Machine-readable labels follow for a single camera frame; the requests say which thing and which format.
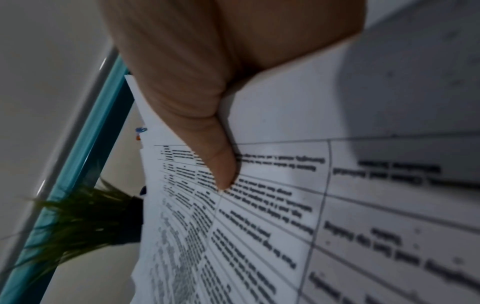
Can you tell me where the person's right hand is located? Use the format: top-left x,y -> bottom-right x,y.
95,0 -> 367,191

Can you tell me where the printed paper bundle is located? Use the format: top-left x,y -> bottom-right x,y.
123,0 -> 480,304

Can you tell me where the glass window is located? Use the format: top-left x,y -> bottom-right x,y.
0,55 -> 134,304

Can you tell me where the potted green plant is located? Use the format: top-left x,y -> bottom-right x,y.
0,178 -> 146,286

